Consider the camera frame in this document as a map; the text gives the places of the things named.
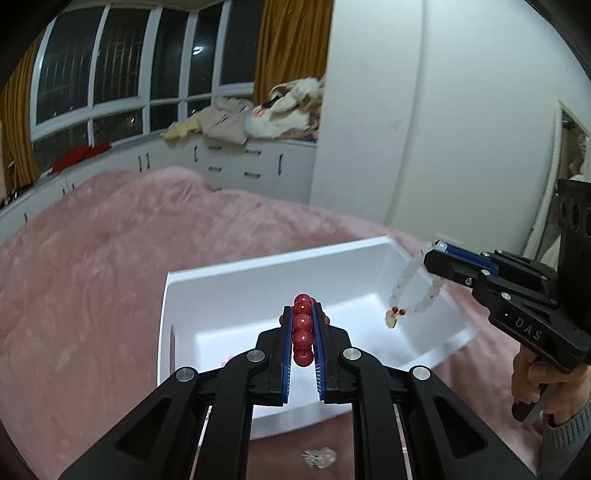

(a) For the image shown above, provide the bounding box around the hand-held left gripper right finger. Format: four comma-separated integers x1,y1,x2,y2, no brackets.
310,301,540,480

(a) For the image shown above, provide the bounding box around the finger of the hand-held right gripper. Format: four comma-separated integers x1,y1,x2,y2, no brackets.
434,240,502,274
423,249,497,289

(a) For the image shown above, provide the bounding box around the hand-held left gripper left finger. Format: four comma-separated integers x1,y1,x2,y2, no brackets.
59,302,298,480

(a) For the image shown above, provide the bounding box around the red bead bracelet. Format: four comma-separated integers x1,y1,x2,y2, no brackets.
278,293,331,368

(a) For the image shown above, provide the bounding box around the white bead bracelet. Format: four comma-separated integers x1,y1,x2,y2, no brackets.
385,239,447,330

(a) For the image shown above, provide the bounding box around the white plastic box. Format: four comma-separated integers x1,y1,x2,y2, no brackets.
157,235,478,440

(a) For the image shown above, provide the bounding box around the person's right forearm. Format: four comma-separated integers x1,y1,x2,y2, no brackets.
537,401,591,480

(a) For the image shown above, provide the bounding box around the person's right hand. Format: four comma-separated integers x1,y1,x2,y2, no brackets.
511,344,591,428

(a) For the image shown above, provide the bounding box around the white-framed mirror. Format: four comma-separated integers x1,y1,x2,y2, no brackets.
525,99,591,271

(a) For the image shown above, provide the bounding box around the white wardrobe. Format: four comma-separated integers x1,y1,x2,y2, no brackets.
308,0,591,259

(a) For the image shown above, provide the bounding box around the white drawer cabinet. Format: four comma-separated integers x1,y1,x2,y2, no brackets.
0,133,320,243

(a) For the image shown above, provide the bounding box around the pink fluffy blanket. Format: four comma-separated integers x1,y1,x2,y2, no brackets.
0,168,555,480

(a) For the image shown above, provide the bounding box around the white and pink clothes pile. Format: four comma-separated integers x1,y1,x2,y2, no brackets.
244,76,327,141

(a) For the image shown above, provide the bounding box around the beige garment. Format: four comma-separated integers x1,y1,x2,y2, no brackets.
198,95,256,145

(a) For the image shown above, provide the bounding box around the pale yellow cloth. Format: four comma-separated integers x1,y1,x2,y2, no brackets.
160,116,204,140

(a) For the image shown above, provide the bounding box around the mustard yellow curtain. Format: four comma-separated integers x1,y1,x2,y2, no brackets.
253,0,334,101
0,34,47,190

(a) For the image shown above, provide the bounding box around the red cloth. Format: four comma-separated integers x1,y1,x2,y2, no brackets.
49,143,112,175

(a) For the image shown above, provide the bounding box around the large white-framed window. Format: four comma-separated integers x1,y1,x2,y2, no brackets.
28,0,267,163

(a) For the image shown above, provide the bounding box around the clear crystal bracelet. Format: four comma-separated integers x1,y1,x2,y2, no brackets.
300,446,339,470

